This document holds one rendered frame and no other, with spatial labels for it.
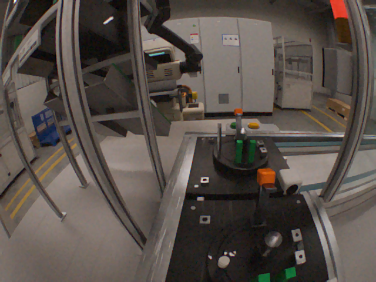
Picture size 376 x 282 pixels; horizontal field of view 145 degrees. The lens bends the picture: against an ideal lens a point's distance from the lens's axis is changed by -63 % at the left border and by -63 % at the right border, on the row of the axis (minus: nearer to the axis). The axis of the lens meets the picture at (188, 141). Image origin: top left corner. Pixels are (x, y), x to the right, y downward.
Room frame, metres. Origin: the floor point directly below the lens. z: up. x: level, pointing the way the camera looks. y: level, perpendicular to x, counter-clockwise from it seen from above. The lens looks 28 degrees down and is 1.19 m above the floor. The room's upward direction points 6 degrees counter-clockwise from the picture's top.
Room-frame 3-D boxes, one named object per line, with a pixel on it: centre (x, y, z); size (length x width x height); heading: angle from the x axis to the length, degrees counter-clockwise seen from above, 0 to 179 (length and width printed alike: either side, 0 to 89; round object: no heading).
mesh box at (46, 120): (3.35, 3.82, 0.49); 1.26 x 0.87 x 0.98; 175
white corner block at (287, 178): (0.19, -0.20, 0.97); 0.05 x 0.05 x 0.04; 79
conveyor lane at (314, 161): (0.22, -0.41, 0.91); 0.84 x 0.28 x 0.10; 79
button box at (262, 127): (0.50, -0.25, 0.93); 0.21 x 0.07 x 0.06; 79
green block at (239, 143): (0.26, -0.10, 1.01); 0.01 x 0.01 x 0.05; 79
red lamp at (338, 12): (0.15, -0.29, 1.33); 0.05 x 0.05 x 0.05
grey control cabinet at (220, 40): (3.48, -0.88, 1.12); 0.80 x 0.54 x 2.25; 83
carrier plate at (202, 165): (0.30, -0.12, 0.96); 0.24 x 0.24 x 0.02; 79
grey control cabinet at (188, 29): (3.59, -0.01, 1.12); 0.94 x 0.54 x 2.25; 83
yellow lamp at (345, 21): (0.15, -0.29, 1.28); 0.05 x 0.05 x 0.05
